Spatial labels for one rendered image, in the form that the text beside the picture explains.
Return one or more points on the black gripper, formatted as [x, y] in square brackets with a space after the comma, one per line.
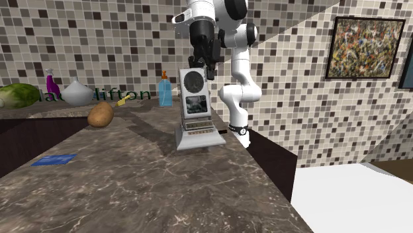
[202, 34]

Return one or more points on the blue soap dispenser bottle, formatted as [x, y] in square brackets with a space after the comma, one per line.
[165, 92]

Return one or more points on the green cabbage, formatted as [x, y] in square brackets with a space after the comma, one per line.
[17, 95]

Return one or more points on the brown potato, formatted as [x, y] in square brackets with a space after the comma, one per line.
[100, 115]

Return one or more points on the white round vase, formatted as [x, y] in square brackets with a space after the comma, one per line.
[77, 94]

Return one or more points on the blue flat card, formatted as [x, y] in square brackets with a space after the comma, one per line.
[54, 159]

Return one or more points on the dark framed wall picture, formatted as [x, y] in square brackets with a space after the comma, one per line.
[407, 69]

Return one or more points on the purple spray bottle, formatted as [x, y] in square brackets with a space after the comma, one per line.
[52, 85]

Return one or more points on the framed colourful abstract wall picture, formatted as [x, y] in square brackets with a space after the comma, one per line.
[364, 48]

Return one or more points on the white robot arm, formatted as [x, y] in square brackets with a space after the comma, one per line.
[240, 69]

